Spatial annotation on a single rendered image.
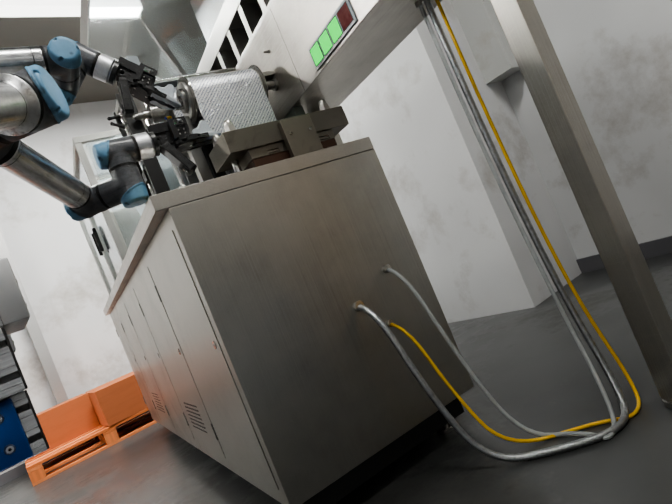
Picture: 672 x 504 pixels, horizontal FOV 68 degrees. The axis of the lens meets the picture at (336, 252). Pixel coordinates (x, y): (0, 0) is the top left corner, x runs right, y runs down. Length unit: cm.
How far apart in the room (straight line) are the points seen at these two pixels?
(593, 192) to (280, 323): 78
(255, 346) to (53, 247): 403
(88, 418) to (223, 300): 336
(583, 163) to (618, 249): 20
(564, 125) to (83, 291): 445
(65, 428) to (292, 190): 345
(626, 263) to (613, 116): 173
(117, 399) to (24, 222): 190
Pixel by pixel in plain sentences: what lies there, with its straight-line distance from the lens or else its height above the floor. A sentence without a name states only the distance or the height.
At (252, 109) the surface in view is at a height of 115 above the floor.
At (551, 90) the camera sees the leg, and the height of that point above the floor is 76.
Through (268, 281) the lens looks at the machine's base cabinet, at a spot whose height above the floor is 61.
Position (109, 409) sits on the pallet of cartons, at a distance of 414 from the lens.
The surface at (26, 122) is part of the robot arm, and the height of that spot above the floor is 107.
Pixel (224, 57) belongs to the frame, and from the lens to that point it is 224.
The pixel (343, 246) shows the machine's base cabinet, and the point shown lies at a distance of 136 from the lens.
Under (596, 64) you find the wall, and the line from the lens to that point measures 294.
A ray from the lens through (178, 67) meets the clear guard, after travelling 260.
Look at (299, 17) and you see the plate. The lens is 166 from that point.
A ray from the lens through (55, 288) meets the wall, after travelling 505.
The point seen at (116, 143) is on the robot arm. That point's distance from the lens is 152.
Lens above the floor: 59
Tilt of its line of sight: 1 degrees up
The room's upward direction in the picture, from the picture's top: 23 degrees counter-clockwise
